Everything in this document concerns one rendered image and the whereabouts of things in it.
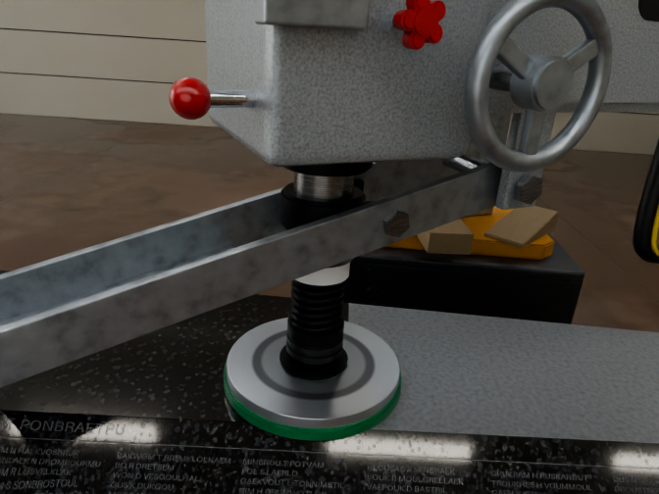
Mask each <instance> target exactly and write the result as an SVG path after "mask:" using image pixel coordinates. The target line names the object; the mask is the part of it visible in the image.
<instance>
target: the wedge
mask: <svg viewBox="0 0 659 494"><path fill-rule="evenodd" d="M558 214H559V213H558V212H556V211H552V210H548V209H545V208H541V207H538V206H533V207H526V208H516V209H514V210H513V211H511V212H510V213H509V214H508V215H506V216H505V217H504V218H503V219H501V220H500V221H499V222H497V223H496V224H495V225H494V226H493V227H491V228H490V229H489V230H488V231H486V232H485V233H484V236H485V237H489V238H492V239H495V240H498V241H501V242H504V243H507V244H510V245H514V246H517V247H520V248H523V247H525V246H527V245H528V244H530V243H532V242H534V241H535V240H537V239H538V238H540V237H541V236H543V235H545V234H546V233H548V232H550V231H552V230H553V229H555V225H556V222H557V218H558Z"/></svg>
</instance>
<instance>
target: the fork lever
mask: <svg viewBox="0 0 659 494"><path fill-rule="evenodd" d="M501 173H502V169H501V168H498V167H497V166H496V165H494V164H493V163H492V162H490V163H486V162H483V161H480V160H477V159H475V158H472V157H471V136H470V142H469V147H468V149H467V151H466V153H465V155H463V156H460V157H457V158H452V159H432V160H413V161H394V162H374V163H373V166H372V167H371V168H370V169H368V170H367V171H366V172H365V173H361V174H357V175H354V178H361V179H363V180H364V190H363V192H364V193H365V195H366V201H374V202H371V203H368V204H365V205H362V206H359V207H356V208H353V209H350V210H347V211H344V212H341V213H338V214H335V215H332V216H329V217H326V218H323V219H320V220H317V221H314V222H309V223H306V224H303V225H300V226H297V227H295V228H292V229H289V230H285V227H284V226H283V225H282V224H281V223H280V192H281V190H282V188H280V189H277V190H274V191H271V192H267V193H264V194H261V195H257V196H254V197H251V198H248V199H244V200H241V201H238V202H235V203H231V204H228V205H225V206H222V207H219V208H216V209H213V210H210V211H206V212H203V213H200V214H197V215H193V216H190V217H187V218H183V219H180V220H177V221H174V222H168V223H165V224H162V225H158V226H155V227H152V228H149V229H145V230H142V231H139V232H137V233H133V234H130V235H127V236H124V237H120V238H117V239H114V240H111V241H107V242H104V243H101V244H97V245H94V246H91V247H88V248H84V249H81V250H78V251H75V252H72V253H69V254H66V255H63V256H59V257H56V258H53V259H50V260H46V261H43V262H40V263H37V264H33V265H30V266H27V267H23V268H20V269H17V270H14V271H10V272H5V273H2V274H0V388H1V387H3V386H6V385H9V384H12V383H14V382H17V381H20V380H22V379H25V378H28V377H31V376H33V375H36V374H39V373H42V372H44V371H49V370H51V369H54V368H56V367H59V366H61V365H64V364H67V363H69V362H72V361H75V360H78V359H80V358H83V357H86V356H88V355H91V354H94V353H97V352H99V351H102V350H105V349H107V348H110V347H113V346H116V345H118V344H121V343H124V342H127V341H129V340H131V339H134V338H136V337H139V336H142V335H145V334H147V333H150V332H153V331H155V330H158V329H161V328H164V327H166V326H169V325H172V324H174V323H177V322H180V321H184V320H187V319H190V318H192V317H195V316H198V315H201V314H203V313H206V312H209V311H212V310H214V309H217V308H220V307H221V306H224V305H227V304H230V303H232V302H235V301H238V300H240V299H243V298H246V297H249V296H251V295H254V294H257V293H259V292H262V291H265V290H268V289H270V288H273V287H276V286H279V285H281V284H284V283H287V282H289V281H291V280H294V279H297V278H299V277H302V276H305V275H307V274H310V273H313V272H317V271H320V270H323V269H325V268H328V267H331V266H334V265H336V264H339V263H342V262H344V261H347V260H350V259H353V258H355V257H358V256H361V255H364V254H366V253H369V252H372V251H374V250H377V249H379V248H382V247H384V246H387V245H390V244H392V243H395V242H398V241H401V240H403V239H406V238H409V237H411V236H414V235H417V234H420V233H422V232H425V231H428V230H430V229H433V228H436V227H439V226H441V225H444V224H447V223H450V222H454V221H457V220H459V219H462V218H464V217H467V216H469V215H472V214H475V213H477V212H480V211H483V210H486V209H488V208H491V207H494V206H496V205H495V203H496V198H497V193H498V188H499V182H500V177H501ZM541 190H542V178H539V177H536V176H533V175H530V174H526V175H525V176H524V177H523V178H522V179H521V180H520V181H519V182H518V183H517V184H516V200H518V201H521V202H524V203H527V204H530V205H531V204H532V203H533V202H534V201H535V200H536V199H537V197H538V196H539V195H540V194H541ZM376 200H377V201H376Z"/></svg>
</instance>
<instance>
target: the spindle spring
mask: <svg viewBox="0 0 659 494"><path fill-rule="evenodd" d="M344 285H345V281H342V282H340V283H338V284H334V285H311V284H306V283H302V282H300V281H297V280H295V279H294V280H292V282H291V286H292V289H291V294H292V295H291V304H290V307H291V310H290V315H291V317H292V318H293V319H294V321H293V322H292V325H293V326H295V327H296V328H298V329H300V330H302V331H306V332H311V333H324V332H329V331H332V330H334V329H336V328H337V327H338V326H339V325H340V323H341V321H342V312H343V311H342V307H343V300H344V296H343V293H344ZM303 287H304V288H303ZM305 288H308V289H305ZM310 289H316V290H310ZM322 289H326V290H322ZM306 296H308V297H306ZM328 296H329V297H328ZM311 297H325V298H311ZM305 303H306V304H305ZM308 304H311V305H308ZM324 304H325V305H324ZM303 310H304V311H303ZM306 311H307V312H306ZM311 312H315V313H311ZM316 312H322V313H316ZM308 319H310V320H308ZM307 325H308V326H307ZM314 326H317V327H314Z"/></svg>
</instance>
